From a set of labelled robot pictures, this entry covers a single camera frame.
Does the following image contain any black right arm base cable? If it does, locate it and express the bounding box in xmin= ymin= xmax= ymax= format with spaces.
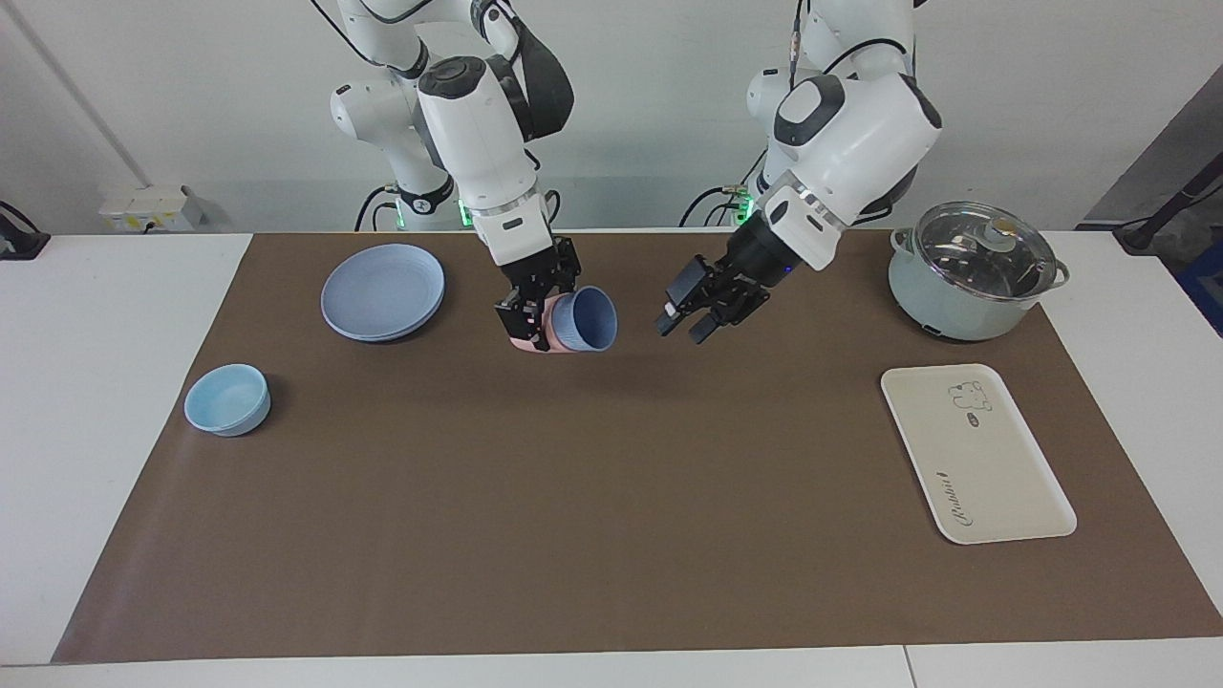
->
xmin=354 ymin=182 xmax=404 ymax=233

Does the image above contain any pink plastic cup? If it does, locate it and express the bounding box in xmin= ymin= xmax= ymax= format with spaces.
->
xmin=509 ymin=298 xmax=574 ymax=354

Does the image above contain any light blue bowl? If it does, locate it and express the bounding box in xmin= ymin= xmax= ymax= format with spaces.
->
xmin=183 ymin=363 xmax=272 ymax=438

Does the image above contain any white wall power strip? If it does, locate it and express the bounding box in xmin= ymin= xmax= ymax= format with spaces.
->
xmin=98 ymin=184 xmax=204 ymax=232

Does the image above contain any black left arm base cable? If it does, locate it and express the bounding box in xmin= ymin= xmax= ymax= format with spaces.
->
xmin=679 ymin=180 xmax=767 ymax=228

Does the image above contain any blue box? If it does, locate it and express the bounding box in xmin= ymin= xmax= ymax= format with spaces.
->
xmin=1177 ymin=239 xmax=1223 ymax=337

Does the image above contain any brown table mat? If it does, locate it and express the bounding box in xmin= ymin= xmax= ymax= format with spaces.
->
xmin=53 ymin=229 xmax=1223 ymax=665

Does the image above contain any glass pot lid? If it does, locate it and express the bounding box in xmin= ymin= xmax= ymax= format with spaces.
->
xmin=912 ymin=201 xmax=1060 ymax=302

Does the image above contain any white wall cable conduit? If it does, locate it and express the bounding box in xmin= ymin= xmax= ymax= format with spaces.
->
xmin=10 ymin=0 xmax=154 ymax=188

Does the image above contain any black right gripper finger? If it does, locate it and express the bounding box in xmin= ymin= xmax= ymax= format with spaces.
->
xmin=493 ymin=289 xmax=528 ymax=339
xmin=524 ymin=294 xmax=565 ymax=354

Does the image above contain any cream rabbit print tray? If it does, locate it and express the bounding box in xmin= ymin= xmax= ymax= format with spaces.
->
xmin=880 ymin=363 xmax=1078 ymax=546

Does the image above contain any black arm base cable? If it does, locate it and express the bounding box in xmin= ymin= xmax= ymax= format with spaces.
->
xmin=679 ymin=180 xmax=767 ymax=228
xmin=354 ymin=182 xmax=404 ymax=233

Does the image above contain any black clamp device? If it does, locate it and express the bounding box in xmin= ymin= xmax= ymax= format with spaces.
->
xmin=0 ymin=201 xmax=51 ymax=261

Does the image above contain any blue plastic cup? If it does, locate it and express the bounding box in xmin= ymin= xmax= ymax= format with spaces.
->
xmin=552 ymin=285 xmax=619 ymax=353

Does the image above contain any pale blue plate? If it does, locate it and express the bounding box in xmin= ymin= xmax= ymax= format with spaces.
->
xmin=320 ymin=243 xmax=447 ymax=343

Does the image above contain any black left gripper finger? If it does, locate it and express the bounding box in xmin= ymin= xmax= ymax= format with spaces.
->
xmin=655 ymin=254 xmax=718 ymax=337
xmin=688 ymin=282 xmax=771 ymax=346

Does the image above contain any black stand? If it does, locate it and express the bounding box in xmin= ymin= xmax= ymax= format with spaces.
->
xmin=1113 ymin=158 xmax=1223 ymax=255

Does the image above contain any pale green electric pot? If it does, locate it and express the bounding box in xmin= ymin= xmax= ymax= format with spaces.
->
xmin=889 ymin=225 xmax=1071 ymax=343

